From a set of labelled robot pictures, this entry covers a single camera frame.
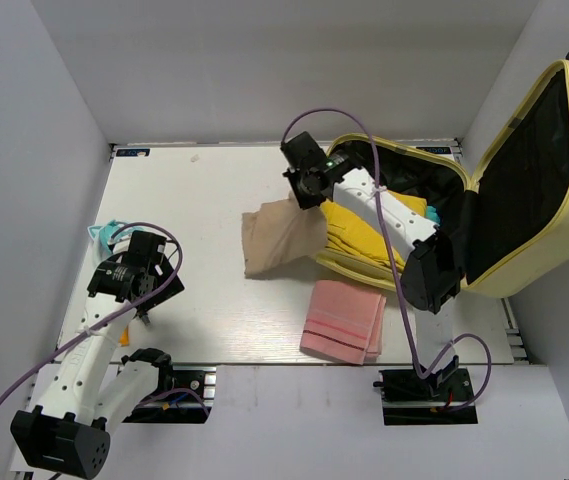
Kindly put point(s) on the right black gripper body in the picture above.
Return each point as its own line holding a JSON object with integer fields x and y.
{"x": 304, "y": 195}

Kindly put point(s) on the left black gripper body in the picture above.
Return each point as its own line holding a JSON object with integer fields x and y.
{"x": 174, "y": 288}

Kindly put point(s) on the beige garment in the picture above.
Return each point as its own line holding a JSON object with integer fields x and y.
{"x": 280, "y": 232}

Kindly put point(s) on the yellow garment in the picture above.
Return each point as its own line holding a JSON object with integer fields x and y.
{"x": 347, "y": 233}

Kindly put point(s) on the teal garment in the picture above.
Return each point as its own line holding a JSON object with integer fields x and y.
{"x": 432, "y": 215}

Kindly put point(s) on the pink striped towel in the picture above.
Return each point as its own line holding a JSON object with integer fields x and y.
{"x": 343, "y": 323}

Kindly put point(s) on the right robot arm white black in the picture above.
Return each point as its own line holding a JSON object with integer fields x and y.
{"x": 404, "y": 235}

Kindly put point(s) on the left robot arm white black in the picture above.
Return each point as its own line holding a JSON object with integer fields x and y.
{"x": 68, "y": 431}

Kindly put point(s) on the teal cat-ear headphones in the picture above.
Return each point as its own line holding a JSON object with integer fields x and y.
{"x": 103, "y": 235}

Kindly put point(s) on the orange tube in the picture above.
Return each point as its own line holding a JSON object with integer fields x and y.
{"x": 124, "y": 338}

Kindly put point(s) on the pale yellow suitcase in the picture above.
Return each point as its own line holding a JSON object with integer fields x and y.
{"x": 502, "y": 226}

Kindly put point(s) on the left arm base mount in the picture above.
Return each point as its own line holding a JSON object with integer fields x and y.
{"x": 186, "y": 398}

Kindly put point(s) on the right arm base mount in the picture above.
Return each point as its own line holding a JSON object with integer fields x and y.
{"x": 407, "y": 401}

